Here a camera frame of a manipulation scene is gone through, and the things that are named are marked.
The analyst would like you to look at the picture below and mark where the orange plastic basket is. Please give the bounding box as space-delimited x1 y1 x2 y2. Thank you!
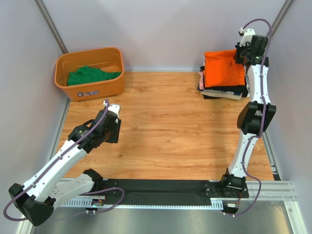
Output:
55 47 125 101

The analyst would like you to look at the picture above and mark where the green t shirt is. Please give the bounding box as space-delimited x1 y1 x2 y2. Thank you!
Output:
67 66 121 86

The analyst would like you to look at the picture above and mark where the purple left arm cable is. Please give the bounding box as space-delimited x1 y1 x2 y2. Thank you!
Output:
3 98 125 221

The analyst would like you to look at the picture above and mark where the black folded t shirt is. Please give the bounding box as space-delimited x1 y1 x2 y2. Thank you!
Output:
203 94 252 100
199 62 249 97

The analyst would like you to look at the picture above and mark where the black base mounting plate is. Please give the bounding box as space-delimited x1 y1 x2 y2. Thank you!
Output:
100 179 249 206

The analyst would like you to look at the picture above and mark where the aluminium corner post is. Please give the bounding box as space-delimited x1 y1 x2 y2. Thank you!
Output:
246 0 295 75
34 0 69 55

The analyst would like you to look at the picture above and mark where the black bottom folded t shirt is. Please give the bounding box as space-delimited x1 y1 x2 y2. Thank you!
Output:
203 94 252 100

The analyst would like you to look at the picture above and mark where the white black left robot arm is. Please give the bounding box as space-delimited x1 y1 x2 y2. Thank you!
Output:
3 104 121 226

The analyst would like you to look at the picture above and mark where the aluminium left corner post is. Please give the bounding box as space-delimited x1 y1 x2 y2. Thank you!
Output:
34 0 69 55

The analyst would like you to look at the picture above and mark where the aluminium right side rail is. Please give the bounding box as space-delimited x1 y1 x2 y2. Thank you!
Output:
246 73 281 181

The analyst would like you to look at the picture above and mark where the white slotted cable duct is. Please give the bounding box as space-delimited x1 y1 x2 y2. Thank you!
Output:
60 197 225 210

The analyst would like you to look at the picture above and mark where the aluminium front frame rail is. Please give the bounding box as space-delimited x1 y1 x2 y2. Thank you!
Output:
56 177 297 202

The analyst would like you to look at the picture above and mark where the aluminium right corner post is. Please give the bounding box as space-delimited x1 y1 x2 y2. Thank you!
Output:
246 0 295 75

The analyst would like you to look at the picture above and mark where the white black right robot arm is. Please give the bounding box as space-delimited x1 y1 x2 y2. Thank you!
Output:
219 35 276 197

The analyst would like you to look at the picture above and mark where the orange t shirt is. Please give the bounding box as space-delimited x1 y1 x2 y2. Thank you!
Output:
203 49 245 88

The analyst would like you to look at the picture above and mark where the beige folded t shirt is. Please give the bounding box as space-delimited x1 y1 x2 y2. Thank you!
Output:
200 91 243 100

